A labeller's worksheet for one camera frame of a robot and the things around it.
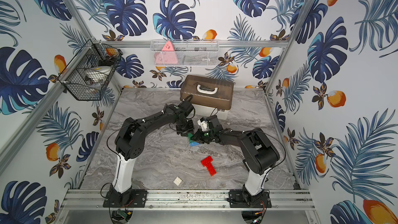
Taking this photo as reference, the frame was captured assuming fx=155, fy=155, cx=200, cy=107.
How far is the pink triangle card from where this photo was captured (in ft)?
2.95

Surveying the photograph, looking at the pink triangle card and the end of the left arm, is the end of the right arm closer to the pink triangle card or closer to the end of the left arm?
the end of the left arm

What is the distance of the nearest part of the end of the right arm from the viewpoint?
0.73 metres

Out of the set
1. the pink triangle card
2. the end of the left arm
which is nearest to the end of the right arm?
the end of the left arm

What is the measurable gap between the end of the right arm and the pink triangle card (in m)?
0.41
